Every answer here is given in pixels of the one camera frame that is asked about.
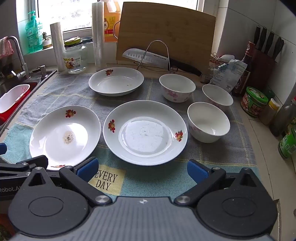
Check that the bamboo cutting board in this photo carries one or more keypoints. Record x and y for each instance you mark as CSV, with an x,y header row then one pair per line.
x,y
166,30

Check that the pink cloth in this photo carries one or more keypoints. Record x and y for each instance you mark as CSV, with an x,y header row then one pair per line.
x,y
5,47

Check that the red basin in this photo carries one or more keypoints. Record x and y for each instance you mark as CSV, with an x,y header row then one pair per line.
x,y
32,87

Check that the white printed food packet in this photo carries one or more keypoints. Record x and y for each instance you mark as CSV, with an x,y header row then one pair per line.
x,y
227,74

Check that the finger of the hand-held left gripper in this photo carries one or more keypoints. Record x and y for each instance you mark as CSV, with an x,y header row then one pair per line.
x,y
2,148
23,165

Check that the dark soy sauce bottle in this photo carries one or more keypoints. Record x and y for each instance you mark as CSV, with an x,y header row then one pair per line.
x,y
247,60

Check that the yellow lidded spice jar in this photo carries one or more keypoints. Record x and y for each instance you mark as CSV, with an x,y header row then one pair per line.
x,y
269,111

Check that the white plastic bag roll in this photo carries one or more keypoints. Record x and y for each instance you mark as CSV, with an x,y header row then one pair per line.
x,y
57,46

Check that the orange cooking wine bottle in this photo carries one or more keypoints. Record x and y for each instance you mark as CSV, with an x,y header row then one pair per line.
x,y
111,25

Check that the tall cling film roll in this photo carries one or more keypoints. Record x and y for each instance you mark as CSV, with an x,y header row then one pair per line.
x,y
98,34

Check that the metal faucet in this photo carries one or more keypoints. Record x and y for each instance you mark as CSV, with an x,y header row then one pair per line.
x,y
19,53

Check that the green detergent bottle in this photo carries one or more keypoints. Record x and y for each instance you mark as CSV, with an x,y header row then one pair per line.
x,y
32,34

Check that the small green capped jar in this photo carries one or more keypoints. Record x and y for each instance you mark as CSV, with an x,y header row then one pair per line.
x,y
270,93

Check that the green lidded sauce jar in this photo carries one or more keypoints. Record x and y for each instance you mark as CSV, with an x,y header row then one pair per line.
x,y
253,102

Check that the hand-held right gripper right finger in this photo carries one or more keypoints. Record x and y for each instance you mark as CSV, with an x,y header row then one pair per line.
x,y
197,171

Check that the dark glass oil bottle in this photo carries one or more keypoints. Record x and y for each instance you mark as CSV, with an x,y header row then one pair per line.
x,y
282,118

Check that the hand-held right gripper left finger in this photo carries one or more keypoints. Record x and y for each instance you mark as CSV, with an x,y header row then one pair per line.
x,y
87,168

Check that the blue printed towel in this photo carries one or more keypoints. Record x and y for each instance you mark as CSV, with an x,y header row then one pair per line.
x,y
161,178

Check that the glass jar with yellow lid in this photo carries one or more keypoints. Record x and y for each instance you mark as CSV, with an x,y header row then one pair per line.
x,y
75,60

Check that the grey checked towel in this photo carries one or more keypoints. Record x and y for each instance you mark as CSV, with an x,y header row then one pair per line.
x,y
69,92

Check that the green plastic bottle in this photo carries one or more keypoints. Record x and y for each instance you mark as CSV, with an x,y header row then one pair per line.
x,y
288,143

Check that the white bowl with pink print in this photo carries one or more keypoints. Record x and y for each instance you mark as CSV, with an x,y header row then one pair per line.
x,y
208,120
217,95

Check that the dark red knife block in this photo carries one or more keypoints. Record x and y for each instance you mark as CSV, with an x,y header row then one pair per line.
x,y
263,67

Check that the red and white food bag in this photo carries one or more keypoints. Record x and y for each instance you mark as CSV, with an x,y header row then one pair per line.
x,y
218,61

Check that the white plastic tub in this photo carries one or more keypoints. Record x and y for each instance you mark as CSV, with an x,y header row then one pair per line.
x,y
13,97

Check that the teal dish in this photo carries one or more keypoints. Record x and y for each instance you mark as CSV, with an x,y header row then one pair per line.
x,y
86,40

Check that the white plate with fruit print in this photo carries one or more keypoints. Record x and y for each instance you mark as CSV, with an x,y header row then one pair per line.
x,y
115,81
53,129
143,136

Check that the metal sink soap dispenser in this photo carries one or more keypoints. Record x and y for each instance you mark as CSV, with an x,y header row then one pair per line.
x,y
41,70

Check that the small potted plant figurine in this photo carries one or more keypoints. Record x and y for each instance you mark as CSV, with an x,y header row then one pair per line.
x,y
47,41

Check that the steel sink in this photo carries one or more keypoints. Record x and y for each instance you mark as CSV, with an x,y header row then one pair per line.
x,y
44,75

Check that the white bowl with pink flowers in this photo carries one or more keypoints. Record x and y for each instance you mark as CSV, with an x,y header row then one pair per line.
x,y
177,87

